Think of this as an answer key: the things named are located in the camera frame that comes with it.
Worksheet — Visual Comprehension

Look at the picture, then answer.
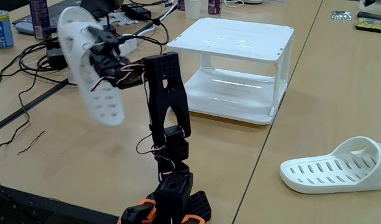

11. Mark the white slipper poodle print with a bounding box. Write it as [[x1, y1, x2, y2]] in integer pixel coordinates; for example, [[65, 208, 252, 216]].
[[57, 6, 126, 128]]

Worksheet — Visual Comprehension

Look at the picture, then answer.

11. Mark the white two-tier shoe rack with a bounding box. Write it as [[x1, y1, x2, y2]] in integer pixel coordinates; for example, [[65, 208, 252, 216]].
[[166, 17, 295, 126]]

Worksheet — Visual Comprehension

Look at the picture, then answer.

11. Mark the white power strip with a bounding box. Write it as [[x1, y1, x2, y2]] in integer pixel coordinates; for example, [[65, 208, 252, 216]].
[[67, 37, 138, 85]]

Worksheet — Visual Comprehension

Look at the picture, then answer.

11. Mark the black power adapter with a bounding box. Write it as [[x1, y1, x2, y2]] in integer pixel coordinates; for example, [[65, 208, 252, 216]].
[[121, 3, 152, 21]]

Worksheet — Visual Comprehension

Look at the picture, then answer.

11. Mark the black plug-in adapter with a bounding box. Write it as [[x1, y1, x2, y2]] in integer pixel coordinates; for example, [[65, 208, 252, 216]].
[[46, 46, 68, 70]]

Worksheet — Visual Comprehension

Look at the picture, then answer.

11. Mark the dark laptop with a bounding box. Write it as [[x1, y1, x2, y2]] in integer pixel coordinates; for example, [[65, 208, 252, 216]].
[[12, 0, 122, 35]]

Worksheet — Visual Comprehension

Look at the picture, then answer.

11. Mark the tall purple can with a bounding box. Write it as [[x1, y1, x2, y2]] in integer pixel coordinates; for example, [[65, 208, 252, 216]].
[[29, 0, 52, 40]]

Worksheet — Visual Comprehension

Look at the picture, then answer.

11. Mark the pale blue computer mouse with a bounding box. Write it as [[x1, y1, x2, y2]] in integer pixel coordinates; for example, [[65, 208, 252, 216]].
[[14, 21, 35, 35]]

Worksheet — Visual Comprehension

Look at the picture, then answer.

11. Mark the white paper cup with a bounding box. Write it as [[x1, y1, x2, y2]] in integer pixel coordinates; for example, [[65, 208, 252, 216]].
[[185, 0, 203, 20]]

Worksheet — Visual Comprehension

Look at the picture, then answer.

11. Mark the blue drink can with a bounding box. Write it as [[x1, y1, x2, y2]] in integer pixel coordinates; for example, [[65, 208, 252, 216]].
[[0, 9, 15, 49]]

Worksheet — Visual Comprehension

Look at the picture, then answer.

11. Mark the thin dark twig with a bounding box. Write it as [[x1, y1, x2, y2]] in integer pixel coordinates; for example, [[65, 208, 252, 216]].
[[17, 130, 46, 156]]

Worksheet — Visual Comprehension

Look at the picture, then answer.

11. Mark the white slipper cloud print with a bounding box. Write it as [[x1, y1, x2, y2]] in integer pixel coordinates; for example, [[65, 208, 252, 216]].
[[279, 136, 381, 195]]

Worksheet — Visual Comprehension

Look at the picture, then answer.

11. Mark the silver foil wrapper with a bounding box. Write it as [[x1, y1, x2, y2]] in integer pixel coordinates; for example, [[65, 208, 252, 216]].
[[331, 11, 352, 21]]

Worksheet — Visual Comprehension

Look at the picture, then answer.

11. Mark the yellow black package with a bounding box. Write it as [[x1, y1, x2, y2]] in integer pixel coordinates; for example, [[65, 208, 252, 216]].
[[354, 11, 381, 34]]

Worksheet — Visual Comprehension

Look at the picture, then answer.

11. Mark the clear plastic box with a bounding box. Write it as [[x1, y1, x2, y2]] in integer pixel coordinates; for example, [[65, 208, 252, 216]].
[[359, 0, 381, 16]]

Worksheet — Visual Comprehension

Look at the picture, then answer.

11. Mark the white printed bracket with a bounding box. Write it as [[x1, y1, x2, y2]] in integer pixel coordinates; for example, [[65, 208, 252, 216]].
[[114, 11, 140, 27]]

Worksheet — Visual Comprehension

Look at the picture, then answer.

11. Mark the black cable ferrite bead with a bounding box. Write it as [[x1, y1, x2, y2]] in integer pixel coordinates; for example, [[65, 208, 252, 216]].
[[115, 17, 171, 62]]

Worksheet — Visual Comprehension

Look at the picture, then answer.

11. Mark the white power strip cable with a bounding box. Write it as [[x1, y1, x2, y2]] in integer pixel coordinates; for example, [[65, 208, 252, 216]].
[[137, 2, 179, 35]]

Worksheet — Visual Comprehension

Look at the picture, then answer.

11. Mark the thin black cable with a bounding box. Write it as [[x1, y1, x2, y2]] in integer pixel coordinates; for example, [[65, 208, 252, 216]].
[[0, 70, 31, 156]]

